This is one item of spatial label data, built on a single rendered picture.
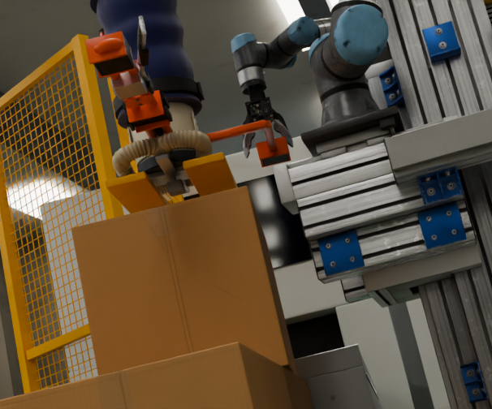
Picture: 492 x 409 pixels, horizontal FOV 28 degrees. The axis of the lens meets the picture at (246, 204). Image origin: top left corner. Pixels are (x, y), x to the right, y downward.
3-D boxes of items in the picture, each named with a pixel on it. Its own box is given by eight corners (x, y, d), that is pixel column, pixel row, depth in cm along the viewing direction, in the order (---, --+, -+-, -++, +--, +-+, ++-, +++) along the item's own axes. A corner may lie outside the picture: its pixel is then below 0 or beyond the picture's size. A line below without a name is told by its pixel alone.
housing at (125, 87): (118, 101, 208) (114, 81, 209) (149, 92, 208) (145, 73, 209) (110, 89, 201) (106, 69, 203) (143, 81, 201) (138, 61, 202)
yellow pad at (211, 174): (203, 202, 264) (199, 185, 265) (239, 193, 263) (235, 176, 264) (183, 169, 231) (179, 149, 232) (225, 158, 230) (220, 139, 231)
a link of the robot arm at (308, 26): (428, 26, 299) (305, 46, 271) (405, 43, 308) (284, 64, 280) (413, -7, 300) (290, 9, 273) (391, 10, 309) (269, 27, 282)
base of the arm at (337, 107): (389, 131, 233) (378, 93, 236) (382, 114, 219) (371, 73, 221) (328, 149, 236) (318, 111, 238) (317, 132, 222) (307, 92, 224)
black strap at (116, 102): (126, 132, 264) (123, 118, 265) (209, 112, 263) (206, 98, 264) (106, 105, 242) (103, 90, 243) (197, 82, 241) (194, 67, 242)
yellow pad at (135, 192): (135, 219, 264) (131, 201, 266) (170, 210, 264) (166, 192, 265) (105, 188, 231) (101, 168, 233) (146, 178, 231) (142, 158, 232)
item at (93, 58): (99, 79, 196) (95, 56, 197) (135, 70, 196) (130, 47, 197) (88, 63, 188) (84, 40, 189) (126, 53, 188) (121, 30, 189)
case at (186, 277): (154, 415, 264) (127, 273, 274) (299, 381, 263) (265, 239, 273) (103, 408, 206) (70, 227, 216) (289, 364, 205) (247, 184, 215)
